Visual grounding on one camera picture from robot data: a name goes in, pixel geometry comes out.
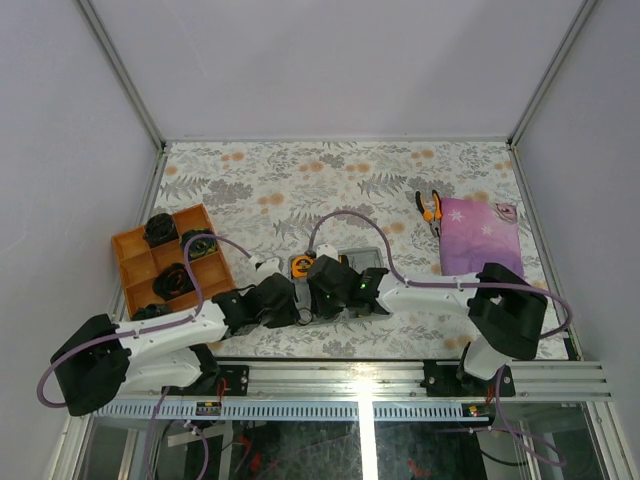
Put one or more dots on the orange black pliers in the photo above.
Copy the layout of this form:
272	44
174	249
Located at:
432	217

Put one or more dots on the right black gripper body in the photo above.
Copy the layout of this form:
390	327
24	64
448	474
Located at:
328	304

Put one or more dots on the grey plastic tool case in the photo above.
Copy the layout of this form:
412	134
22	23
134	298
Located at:
358	259

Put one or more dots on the orange tape measure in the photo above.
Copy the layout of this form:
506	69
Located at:
300	266

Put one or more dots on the small black tape roll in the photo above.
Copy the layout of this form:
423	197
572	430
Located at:
305	316

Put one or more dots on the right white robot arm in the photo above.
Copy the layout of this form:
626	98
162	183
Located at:
507	312

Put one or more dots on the orange wooden divided tray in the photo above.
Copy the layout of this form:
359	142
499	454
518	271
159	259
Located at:
139	264

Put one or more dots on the purple folded cloth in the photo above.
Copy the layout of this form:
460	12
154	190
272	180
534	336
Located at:
474	233

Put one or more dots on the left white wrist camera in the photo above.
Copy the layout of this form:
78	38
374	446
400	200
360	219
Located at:
267	266

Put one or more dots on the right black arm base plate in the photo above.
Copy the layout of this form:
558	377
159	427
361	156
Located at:
445	378

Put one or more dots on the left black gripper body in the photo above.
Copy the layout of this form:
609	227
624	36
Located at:
286	318

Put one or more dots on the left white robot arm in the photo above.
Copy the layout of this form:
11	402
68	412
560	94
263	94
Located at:
103	359

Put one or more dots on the black rolled belt front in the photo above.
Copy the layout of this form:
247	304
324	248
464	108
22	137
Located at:
151	311

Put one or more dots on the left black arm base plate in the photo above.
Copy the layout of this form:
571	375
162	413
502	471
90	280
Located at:
232	381

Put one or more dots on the aluminium front rail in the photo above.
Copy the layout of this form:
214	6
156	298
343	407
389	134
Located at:
538	381

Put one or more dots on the black orange rolled belt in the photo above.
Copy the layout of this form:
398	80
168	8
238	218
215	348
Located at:
173	282

